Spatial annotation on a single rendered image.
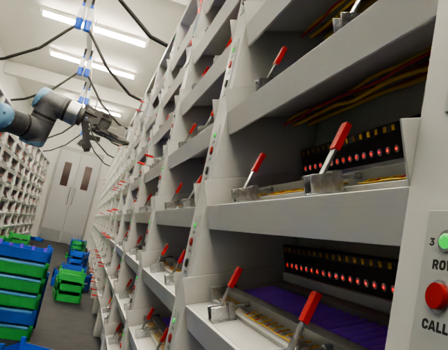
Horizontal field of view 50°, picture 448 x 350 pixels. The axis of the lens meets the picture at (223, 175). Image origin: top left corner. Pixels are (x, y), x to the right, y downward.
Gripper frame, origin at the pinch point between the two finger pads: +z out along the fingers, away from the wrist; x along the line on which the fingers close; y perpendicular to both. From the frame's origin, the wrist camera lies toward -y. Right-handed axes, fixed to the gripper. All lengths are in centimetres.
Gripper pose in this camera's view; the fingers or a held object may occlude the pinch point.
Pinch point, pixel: (125, 144)
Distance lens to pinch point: 190.8
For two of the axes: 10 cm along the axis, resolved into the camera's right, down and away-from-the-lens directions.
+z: 8.8, 4.3, 2.1
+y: 3.9, -9.0, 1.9
